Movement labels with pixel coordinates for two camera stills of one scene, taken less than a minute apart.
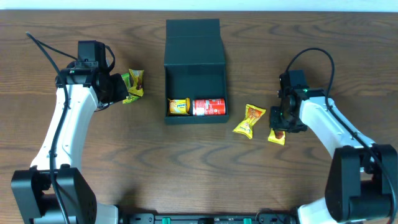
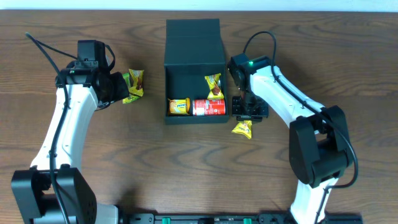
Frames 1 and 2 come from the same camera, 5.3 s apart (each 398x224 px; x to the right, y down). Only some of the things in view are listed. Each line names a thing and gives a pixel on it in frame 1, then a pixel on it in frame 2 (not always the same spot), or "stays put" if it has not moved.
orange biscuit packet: [179, 106] stays put
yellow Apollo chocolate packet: [277, 136] to [214, 82]
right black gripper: [278, 122] to [249, 110]
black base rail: [209, 218] stays put
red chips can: [209, 106] stays put
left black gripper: [119, 88] stays put
